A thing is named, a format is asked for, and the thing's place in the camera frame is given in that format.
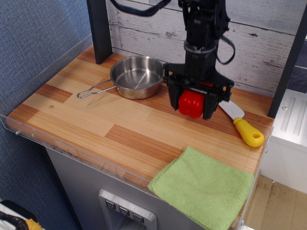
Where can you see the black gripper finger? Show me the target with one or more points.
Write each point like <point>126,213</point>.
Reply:
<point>212,100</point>
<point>175,90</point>

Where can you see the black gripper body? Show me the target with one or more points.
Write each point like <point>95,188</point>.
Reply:
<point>199,74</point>

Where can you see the red toy capsicum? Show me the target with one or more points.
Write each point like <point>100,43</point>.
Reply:
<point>191,103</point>

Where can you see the steel pan with wire handle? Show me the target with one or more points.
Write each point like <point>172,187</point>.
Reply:
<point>136,77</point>

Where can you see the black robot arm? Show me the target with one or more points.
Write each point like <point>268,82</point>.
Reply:
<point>205,21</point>

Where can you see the white ridged side counter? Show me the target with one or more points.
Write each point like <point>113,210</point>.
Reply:
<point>285,157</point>

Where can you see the green woven cloth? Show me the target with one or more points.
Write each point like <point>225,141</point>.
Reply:
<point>205,190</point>

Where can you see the grey toy cabinet front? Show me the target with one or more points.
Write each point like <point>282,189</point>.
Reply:
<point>82,182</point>

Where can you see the silver button dispenser panel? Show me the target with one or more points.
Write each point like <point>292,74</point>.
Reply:
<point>121,214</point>

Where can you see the clear acrylic edge guard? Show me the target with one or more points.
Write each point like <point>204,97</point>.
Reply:
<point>140,137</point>

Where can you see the black yellow object at corner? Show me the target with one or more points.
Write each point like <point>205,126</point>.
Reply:
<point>15,217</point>

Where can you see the toy knife yellow handle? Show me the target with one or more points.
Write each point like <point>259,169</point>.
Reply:
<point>251,136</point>

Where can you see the right dark frame post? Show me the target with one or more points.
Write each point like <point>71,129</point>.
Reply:
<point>289,66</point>

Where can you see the dark frame post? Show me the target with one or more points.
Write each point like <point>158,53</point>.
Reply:
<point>289,66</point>
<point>100,29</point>

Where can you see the left dark frame post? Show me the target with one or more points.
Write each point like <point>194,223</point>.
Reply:
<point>100,29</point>

